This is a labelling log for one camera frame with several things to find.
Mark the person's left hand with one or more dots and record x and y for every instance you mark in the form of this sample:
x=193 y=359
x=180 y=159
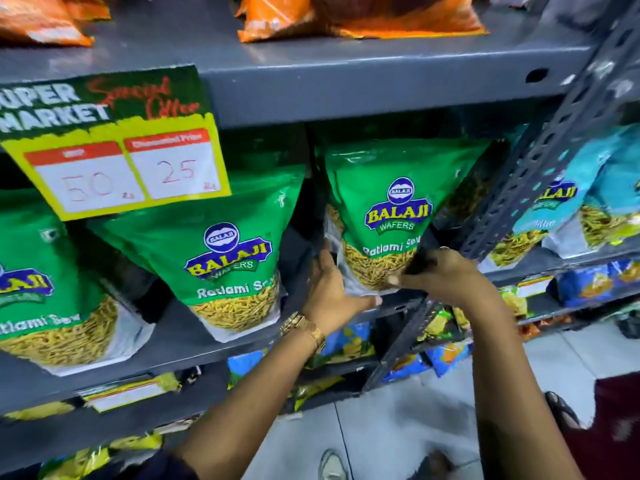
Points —
x=327 y=299

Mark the person's right hand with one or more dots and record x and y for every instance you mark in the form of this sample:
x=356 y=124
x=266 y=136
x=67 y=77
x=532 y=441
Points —
x=450 y=279

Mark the person's left thumb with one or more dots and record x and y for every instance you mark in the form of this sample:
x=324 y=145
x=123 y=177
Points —
x=367 y=303

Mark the person's right thumb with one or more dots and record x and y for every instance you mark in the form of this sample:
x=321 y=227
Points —
x=405 y=279

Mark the person's left forearm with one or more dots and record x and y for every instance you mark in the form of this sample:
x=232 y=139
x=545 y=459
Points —
x=260 y=394

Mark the person's right forearm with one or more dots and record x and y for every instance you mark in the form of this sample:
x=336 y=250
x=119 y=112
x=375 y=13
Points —
x=515 y=394

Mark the blue yellow snack packet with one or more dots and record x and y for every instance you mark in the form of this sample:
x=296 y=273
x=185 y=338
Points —
x=345 y=342
x=595 y=282
x=435 y=357

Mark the yellow green snack packet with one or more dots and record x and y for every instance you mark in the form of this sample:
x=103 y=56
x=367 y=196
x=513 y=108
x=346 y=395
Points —
x=515 y=302
x=442 y=322

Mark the gold wrist watch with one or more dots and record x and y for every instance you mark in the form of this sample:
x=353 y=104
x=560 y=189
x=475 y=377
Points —
x=305 y=327

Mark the light grey shoe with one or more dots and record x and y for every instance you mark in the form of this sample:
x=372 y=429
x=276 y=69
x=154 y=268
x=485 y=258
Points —
x=332 y=467

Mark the dark shoe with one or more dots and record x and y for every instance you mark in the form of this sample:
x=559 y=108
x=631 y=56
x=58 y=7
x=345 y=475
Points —
x=432 y=467

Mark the light blue snack packet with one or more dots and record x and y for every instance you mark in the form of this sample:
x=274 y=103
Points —
x=560 y=194
x=610 y=209

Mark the black sandal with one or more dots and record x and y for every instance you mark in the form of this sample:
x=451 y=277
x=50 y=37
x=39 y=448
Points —
x=562 y=409

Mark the grey metal shelf rack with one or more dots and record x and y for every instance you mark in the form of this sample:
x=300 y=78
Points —
x=350 y=79

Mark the orange snack packet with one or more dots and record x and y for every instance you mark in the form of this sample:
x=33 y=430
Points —
x=35 y=19
x=87 y=5
x=360 y=17

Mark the green yellow price sign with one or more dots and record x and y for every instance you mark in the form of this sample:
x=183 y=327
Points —
x=105 y=144

